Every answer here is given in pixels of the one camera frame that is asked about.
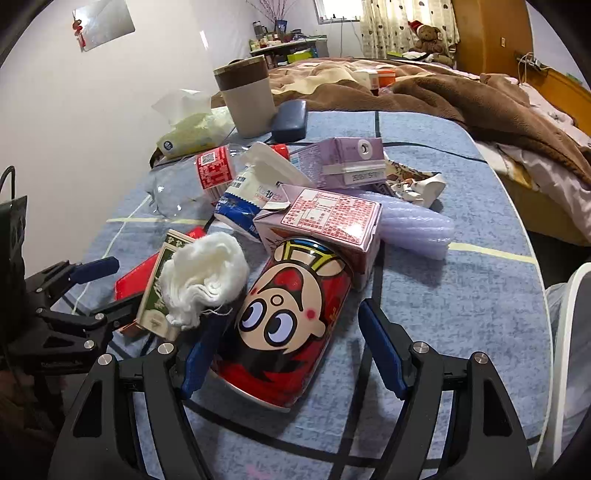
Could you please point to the white tissue wad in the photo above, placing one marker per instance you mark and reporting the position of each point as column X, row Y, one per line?
column 203, row 275

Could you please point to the blue white milk pouch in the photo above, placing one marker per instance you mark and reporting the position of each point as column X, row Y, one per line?
column 253, row 187

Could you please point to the pink bed sheet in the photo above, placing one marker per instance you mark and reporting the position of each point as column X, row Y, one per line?
column 551, row 198

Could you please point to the brown fleece blanket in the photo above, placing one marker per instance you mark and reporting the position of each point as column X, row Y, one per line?
column 486, row 113

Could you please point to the wooden bed headboard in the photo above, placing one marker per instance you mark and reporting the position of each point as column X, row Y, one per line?
column 564, row 93

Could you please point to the orange white box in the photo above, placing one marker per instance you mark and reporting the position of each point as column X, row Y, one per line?
column 378, row 79

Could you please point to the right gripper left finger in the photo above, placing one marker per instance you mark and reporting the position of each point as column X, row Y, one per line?
column 180, row 368

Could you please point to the lavender foam roll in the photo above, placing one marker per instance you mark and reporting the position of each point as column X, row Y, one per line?
column 412, row 227

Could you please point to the red packet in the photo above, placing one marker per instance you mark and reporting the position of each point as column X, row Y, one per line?
column 130, row 284

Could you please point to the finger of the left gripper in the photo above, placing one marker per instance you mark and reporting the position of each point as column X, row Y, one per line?
column 97, row 326
column 62, row 276

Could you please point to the purple milk carton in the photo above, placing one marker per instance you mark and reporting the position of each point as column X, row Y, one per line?
column 342, row 163

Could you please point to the dark blue glasses case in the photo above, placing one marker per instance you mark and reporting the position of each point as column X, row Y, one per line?
column 291, row 122

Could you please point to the brown teddy bear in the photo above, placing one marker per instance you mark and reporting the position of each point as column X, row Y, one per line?
column 430, row 43

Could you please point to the green tissue pack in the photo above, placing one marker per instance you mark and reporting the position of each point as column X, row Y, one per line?
column 195, row 125

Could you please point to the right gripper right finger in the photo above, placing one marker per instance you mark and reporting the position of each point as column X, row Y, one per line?
column 485, row 439

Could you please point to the clear plastic bottle red label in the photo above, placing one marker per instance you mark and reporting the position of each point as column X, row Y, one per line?
column 199, row 179

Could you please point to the wooden wardrobe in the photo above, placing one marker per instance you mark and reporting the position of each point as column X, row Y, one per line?
column 494, row 34

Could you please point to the beige brown-lid cup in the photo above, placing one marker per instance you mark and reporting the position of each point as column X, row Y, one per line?
column 245, row 89

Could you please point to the pink red-printed carton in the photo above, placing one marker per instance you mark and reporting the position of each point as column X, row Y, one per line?
column 347, row 223

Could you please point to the silver wall poster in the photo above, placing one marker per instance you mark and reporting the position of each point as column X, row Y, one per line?
column 101, row 22

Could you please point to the red cartoon drink can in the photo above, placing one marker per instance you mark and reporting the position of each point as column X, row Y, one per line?
column 272, row 349

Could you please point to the green cigarette box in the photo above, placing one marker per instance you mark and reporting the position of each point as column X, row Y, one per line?
column 152, row 310

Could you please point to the patterned window curtain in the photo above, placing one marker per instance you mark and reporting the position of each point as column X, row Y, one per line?
column 390, row 26

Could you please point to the white trash bin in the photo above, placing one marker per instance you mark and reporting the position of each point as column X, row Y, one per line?
column 565, row 449

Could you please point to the blue checked mat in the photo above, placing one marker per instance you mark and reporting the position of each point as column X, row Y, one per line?
column 485, row 296

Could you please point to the snack wrapper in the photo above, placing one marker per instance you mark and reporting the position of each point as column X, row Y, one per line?
column 411, row 185

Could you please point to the cluttered side shelf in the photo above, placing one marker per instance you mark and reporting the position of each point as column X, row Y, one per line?
column 280, row 47

